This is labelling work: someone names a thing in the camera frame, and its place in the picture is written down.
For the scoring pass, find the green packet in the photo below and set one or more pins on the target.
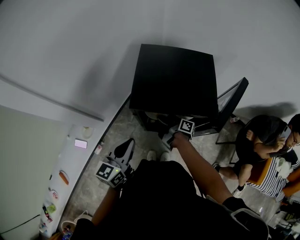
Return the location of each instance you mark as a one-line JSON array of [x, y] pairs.
[[51, 208]]

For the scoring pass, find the black metal chair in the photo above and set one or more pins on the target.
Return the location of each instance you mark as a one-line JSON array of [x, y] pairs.
[[220, 142]]

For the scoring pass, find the red white packet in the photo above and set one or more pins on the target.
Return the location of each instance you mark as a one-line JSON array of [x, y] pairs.
[[54, 194]]

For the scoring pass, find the clear plastic bottle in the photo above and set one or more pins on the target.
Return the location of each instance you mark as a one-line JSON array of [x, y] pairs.
[[235, 119]]

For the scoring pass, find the grey green panel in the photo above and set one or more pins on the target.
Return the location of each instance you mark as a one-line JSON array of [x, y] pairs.
[[23, 164]]

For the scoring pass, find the black shoulder pack white trim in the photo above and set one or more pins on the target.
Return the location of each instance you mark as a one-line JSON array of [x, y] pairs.
[[250, 222]]

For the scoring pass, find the white bowl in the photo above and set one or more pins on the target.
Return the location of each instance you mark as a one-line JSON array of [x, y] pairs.
[[87, 133]]

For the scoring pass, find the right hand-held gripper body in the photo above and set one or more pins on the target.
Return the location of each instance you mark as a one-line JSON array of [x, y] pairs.
[[186, 127]]

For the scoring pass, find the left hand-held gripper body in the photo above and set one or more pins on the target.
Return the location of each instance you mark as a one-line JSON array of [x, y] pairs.
[[109, 173]]

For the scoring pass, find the person's white shoe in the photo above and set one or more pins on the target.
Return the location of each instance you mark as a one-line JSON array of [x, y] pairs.
[[238, 191], [164, 156], [216, 167], [151, 155]]

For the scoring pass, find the person's right forearm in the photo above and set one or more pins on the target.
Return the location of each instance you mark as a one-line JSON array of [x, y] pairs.
[[201, 168]]

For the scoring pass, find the white plate with noodles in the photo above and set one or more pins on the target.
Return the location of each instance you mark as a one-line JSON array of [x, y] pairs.
[[152, 116]]

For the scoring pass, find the orange chair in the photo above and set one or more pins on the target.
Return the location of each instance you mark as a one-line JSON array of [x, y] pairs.
[[260, 173]]

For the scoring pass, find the white smartphone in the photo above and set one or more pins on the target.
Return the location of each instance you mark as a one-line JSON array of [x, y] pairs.
[[80, 143]]

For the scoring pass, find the toy hot dog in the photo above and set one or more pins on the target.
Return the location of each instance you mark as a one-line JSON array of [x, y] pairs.
[[64, 178]]

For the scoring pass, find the black mini fridge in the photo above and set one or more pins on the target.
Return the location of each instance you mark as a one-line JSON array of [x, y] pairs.
[[173, 77]]

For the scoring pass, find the small white cup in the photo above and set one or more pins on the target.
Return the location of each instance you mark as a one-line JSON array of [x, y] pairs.
[[43, 227]]

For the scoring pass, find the person's left forearm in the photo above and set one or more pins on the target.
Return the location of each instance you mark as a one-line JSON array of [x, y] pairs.
[[105, 206]]

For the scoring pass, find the white crumpled cloth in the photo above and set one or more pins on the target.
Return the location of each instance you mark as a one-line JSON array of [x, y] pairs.
[[283, 167]]

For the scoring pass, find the person's left white shoe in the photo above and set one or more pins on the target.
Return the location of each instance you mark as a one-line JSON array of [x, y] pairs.
[[151, 155]]

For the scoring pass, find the person's right white shoe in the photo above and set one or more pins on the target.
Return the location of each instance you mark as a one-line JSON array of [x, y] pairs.
[[164, 156]]

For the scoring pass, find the person's black clothing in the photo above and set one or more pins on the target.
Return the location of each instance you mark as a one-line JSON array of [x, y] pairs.
[[159, 206]]

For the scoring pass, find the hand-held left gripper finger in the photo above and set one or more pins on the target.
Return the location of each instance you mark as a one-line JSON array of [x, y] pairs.
[[131, 154], [120, 152]]

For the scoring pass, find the red black can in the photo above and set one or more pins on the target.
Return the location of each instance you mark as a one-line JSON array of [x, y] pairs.
[[47, 215]]

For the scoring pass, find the small red label bottle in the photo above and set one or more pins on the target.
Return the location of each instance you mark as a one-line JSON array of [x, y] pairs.
[[99, 148]]

